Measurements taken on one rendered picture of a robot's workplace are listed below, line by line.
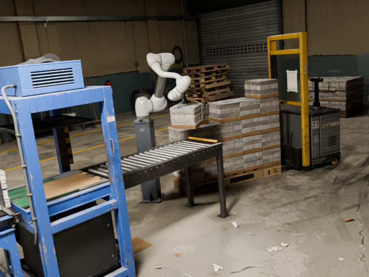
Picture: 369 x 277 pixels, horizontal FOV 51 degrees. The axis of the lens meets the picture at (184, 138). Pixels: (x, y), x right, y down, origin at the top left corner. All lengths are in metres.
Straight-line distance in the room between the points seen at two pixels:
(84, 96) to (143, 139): 1.95
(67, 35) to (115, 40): 1.53
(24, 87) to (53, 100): 0.22
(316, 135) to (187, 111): 2.16
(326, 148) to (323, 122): 0.37
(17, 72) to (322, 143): 4.11
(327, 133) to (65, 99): 3.90
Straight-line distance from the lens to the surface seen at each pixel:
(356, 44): 10.92
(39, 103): 2.58
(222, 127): 4.84
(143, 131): 4.52
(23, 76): 2.73
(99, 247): 3.09
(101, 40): 11.70
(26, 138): 2.56
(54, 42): 11.01
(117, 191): 2.94
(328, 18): 11.24
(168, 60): 4.28
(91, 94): 2.74
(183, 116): 4.03
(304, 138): 5.34
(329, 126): 5.64
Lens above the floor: 1.73
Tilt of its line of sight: 12 degrees down
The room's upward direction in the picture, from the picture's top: 5 degrees counter-clockwise
